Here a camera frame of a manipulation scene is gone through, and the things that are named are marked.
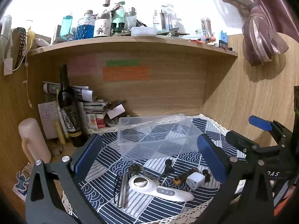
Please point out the white label sake bottle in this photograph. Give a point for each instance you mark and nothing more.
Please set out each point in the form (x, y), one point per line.
(102, 26)

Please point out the green sticky note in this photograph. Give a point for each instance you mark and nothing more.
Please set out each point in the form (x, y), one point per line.
(122, 63)

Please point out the braided headband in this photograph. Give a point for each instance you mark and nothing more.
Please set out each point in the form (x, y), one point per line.
(19, 46)

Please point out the white card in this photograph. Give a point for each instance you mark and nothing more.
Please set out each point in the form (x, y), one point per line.
(115, 111)

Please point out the black clip microphone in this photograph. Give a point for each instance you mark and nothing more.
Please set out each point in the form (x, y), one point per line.
(167, 165)

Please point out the pile of papers and booklets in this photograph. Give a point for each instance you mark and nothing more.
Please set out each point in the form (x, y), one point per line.
(93, 108)

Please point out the yellow tube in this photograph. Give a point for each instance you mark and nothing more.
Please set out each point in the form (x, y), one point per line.
(60, 133)

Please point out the white handwritten note sheet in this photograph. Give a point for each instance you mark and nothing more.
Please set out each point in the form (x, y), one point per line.
(48, 116)

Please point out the white power adapter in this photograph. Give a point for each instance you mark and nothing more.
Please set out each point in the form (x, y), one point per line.
(195, 179)

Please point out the blue faceted glass bottle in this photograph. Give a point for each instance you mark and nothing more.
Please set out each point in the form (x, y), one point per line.
(84, 29)

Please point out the dark wine bottle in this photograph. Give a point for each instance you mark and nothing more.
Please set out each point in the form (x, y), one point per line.
(70, 112)

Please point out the pink sticky note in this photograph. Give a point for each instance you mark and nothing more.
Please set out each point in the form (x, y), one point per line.
(82, 65)

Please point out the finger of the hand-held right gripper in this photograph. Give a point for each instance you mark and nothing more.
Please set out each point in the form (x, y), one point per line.
(260, 122)
(240, 142)

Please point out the clear small bottle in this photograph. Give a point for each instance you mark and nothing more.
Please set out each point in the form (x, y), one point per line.
(131, 19)

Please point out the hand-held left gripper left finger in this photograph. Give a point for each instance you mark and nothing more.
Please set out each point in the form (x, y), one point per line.
(88, 153)

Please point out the clear acrylic organizer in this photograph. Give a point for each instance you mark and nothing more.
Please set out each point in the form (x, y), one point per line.
(165, 17)

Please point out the green binoculars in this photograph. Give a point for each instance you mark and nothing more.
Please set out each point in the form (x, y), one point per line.
(118, 28)

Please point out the clear plastic storage box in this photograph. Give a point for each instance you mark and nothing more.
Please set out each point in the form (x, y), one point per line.
(140, 144)

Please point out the blue patterned tablecloth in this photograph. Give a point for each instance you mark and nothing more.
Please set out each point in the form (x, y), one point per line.
(109, 158)

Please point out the white tag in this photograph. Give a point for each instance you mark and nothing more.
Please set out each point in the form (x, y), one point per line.
(8, 66)

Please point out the white handheld massager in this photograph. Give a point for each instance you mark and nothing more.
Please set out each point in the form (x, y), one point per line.
(168, 192)

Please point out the cream cylindrical mug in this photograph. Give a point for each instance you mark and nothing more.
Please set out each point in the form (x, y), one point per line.
(33, 140)

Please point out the green pump bottle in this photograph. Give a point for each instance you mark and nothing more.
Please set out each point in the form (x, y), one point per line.
(119, 14)

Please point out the blue cartoon sticker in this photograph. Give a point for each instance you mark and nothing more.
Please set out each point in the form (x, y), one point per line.
(21, 180)

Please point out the orange sticky note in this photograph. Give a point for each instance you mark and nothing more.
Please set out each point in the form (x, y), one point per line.
(126, 73)

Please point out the white flat box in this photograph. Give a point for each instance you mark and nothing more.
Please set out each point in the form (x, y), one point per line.
(143, 31)

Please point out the silver metal cylinder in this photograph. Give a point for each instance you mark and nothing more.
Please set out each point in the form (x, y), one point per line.
(123, 191)

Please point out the tall clear blue bottle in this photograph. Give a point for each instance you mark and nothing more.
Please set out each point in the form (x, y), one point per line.
(66, 24)

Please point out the glass jar with tools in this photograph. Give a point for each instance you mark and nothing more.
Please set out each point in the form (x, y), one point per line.
(206, 26)

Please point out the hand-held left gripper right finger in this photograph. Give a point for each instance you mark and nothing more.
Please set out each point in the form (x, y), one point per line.
(211, 159)

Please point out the mauve tied curtain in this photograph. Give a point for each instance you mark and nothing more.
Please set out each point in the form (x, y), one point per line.
(259, 35)

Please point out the blue small box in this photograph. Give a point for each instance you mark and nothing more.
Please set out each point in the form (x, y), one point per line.
(223, 39)

